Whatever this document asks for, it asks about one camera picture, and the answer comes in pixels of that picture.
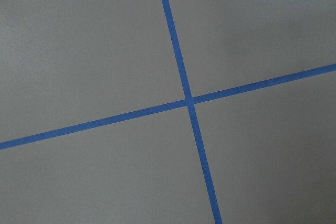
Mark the blue tape grid lines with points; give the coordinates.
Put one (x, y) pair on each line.
(189, 102)

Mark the brown paper table cover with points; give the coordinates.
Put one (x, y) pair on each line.
(94, 90)

